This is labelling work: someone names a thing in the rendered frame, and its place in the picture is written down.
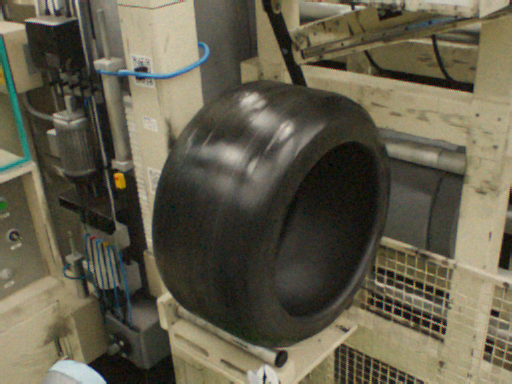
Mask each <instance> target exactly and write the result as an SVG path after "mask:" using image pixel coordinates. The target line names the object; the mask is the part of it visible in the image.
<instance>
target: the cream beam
mask: <svg viewBox="0 0 512 384"><path fill-rule="evenodd" d="M294 1H306V2H317V3H328V4H340V5H351V6H363V7H375V9H385V10H397V11H409V12H420V13H432V14H444V15H454V17H466V18H477V19H480V18H482V17H484V16H486V15H488V14H490V13H493V12H495V11H497V10H499V9H501V8H504V7H506V6H508V2H509V1H510V0H470V1H469V6H463V5H449V4H436V3H425V0H294Z"/></svg>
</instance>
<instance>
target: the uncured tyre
mask: <svg viewBox="0 0 512 384"><path fill-rule="evenodd" d="M390 197H391V166H389V158H388V153H387V150H386V145H385V143H384V140H383V138H382V136H381V134H380V132H379V129H378V127H377V125H375V123H374V121H373V119H372V118H371V116H370V114H369V112H368V111H367V110H366V109H365V108H364V107H363V106H360V105H359V104H358V103H356V102H354V101H352V99H351V98H349V97H347V96H344V95H342V94H340V93H336V92H330V91H325V90H320V89H313V88H308V87H303V86H297V84H292V83H286V82H280V81H275V80H257V81H250V82H244V83H239V84H236V85H234V87H231V88H229V89H227V90H224V91H222V92H221V93H219V94H218V95H216V96H215V97H213V98H212V99H211V100H209V101H207V103H206V104H205V105H204V106H203V107H202V108H201V109H200V110H199V111H198V112H197V113H196V114H194V115H193V118H192V119H191V120H190V121H189V123H188V124H187V125H186V127H185V128H184V130H183V131H182V134H181V135H179V137H178V138H177V140H176V141H175V143H174V145H173V146H172V149H171V151H170V153H169V155H168V157H167V160H165V162H164V165H163V168H162V170H161V173H160V176H159V181H158V184H157V188H156V194H155V199H154V207H153V220H151V241H153V251H154V257H155V262H156V267H157V270H158V273H159V275H160V278H161V280H162V283H163V285H164V286H165V288H166V290H168V291H169V292H170V294H171V295H172V297H173V298H174V299H175V300H176V301H177V302H178V303H179V305H180V306H182V307H183V308H185V309H186V311H187V312H189V313H190V314H192V315H194V316H195V317H198V318H200V319H202V320H204V321H206V322H208V323H210V324H213V326H215V327H217V328H219V329H221V330H222V331H224V332H227V333H229V334H231V335H233V336H235V337H237V338H239V339H242V341H244V342H246V343H248V344H250V345H253V346H259V347H265V348H273V349H275V348H283V347H290V346H293V345H295V344H297V343H300V342H303V341H305V339H307V338H309V337H312V336H315V335H316V334H318V333H320V332H321V331H323V330H324V329H325V328H327V327H329V325H330V324H331V323H332V322H333V321H335V320H336V319H337V318H338V316H339V315H340V314H341V313H342V312H344V310H345V309H346V307H347V306H348V305H349V303H350V302H351V301H352V299H353V298H354V295H355V294H356V292H357V291H359V289H360V287H361V286H362V284H363V282H364V279H365V277H366V276H367V274H368V272H369V269H370V266H371V264H372V262H374V259H375V257H376V254H377V251H378V248H379V245H380V242H381V239H382V235H383V231H384V227H385V223H386V217H387V212H388V205H390Z"/></svg>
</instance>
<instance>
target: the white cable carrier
mask: <svg viewBox="0 0 512 384"><path fill-rule="evenodd" d="M123 100H124V102H128V103H133V100H131V95H130V96H129V95H127V96H124V97H123ZM124 107H126V106H124ZM125 112H126V113H128V114H126V119H127V120H128V121H127V125H129V126H128V132H130V133H129V137H131V138H130V143H132V144H131V149H133V150H132V151H131V152H132V154H133V156H132V158H133V160H134V161H133V165H134V166H136V167H134V170H136V171H137V172H136V173H135V176H138V178H137V182H139V183H138V184H137V185H138V187H140V188H138V191H139V193H141V194H139V197H140V198H141V199H140V203H142V204H141V208H142V210H141V211H142V213H143V215H142V217H143V218H144V219H143V223H144V224H145V225H144V228H145V233H147V234H145V236H146V239H147V240H146V243H148V244H147V248H148V250H149V251H151V253H154V251H153V241H151V221H150V215H149V208H148V201H147V192H146V187H145V181H144V174H143V167H142V160H141V154H140V146H139V140H138V134H137V126H136V120H135V113H134V108H130V107H126V109H125Z"/></svg>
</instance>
